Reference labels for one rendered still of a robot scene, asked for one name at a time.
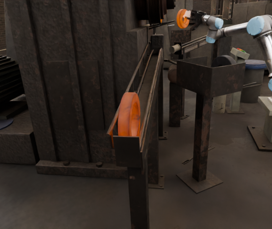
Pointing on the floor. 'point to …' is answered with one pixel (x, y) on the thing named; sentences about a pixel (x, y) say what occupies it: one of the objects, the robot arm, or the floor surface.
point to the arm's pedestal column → (271, 134)
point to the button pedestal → (239, 55)
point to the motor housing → (174, 98)
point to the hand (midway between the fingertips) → (183, 16)
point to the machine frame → (77, 77)
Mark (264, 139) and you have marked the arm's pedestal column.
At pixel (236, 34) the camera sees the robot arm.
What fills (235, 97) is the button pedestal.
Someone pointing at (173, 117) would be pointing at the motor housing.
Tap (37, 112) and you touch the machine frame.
